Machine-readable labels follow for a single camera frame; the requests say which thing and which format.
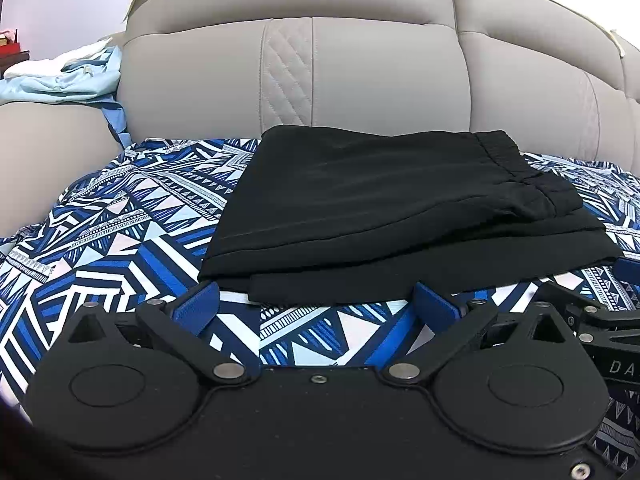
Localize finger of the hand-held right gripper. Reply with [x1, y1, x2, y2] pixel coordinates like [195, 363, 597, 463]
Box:
[614, 257, 640, 288]
[536, 281, 640, 333]

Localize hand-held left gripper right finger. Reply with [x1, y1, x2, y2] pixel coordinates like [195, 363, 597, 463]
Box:
[379, 281, 572, 387]

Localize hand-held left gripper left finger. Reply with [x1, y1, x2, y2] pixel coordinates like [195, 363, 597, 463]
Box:
[64, 281, 249, 387]

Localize black pants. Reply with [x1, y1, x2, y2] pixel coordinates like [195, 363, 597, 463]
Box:
[199, 127, 623, 307]

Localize blue geometric printed blanket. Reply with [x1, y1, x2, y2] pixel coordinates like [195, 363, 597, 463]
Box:
[0, 135, 640, 463]

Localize grey leather sofa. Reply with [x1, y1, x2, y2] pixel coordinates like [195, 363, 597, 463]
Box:
[0, 0, 640, 241]

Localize light blue cloth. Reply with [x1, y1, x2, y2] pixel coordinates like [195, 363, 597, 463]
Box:
[0, 45, 133, 150]

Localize white cloth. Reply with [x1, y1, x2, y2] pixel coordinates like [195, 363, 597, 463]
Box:
[4, 39, 111, 81]

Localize dark red box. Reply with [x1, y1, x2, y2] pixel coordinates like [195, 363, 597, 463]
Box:
[0, 29, 31, 77]

